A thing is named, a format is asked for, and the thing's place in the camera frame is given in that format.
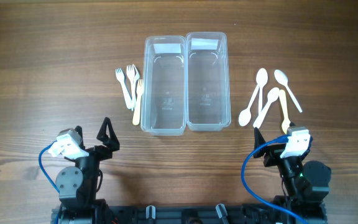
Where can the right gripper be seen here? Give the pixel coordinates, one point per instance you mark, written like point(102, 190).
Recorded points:
point(273, 152)

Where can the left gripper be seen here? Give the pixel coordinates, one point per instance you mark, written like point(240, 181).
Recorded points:
point(111, 144)

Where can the white spoon bowl down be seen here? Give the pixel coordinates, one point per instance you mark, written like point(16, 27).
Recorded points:
point(245, 115)

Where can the yellow plastic spoon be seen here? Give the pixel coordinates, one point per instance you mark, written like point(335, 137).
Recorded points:
point(283, 102)

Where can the white spoon diagonal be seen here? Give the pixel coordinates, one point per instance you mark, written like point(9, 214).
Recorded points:
point(272, 96)

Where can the light blue plastic fork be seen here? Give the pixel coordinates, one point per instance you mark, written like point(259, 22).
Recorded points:
point(121, 79)

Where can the white spoon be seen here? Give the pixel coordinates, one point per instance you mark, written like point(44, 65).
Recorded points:
point(282, 79)
point(261, 81)

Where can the yellow plastic fork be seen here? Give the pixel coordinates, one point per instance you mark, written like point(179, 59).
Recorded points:
point(137, 110)

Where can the white plastic fork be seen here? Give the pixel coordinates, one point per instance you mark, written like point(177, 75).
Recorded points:
point(130, 72)

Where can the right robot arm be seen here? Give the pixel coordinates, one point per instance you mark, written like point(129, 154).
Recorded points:
point(306, 184)

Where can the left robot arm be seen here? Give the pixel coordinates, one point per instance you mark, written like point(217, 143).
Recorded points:
point(78, 184)

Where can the right clear plastic container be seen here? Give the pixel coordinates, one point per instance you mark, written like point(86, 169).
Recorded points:
point(208, 88)

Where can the clear plastic container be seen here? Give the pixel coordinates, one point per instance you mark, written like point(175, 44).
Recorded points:
point(163, 100)
point(208, 88)

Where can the left clear plastic container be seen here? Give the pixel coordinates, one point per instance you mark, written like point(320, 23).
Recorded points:
point(163, 100)

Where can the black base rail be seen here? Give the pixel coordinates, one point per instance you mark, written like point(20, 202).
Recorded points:
point(218, 214)

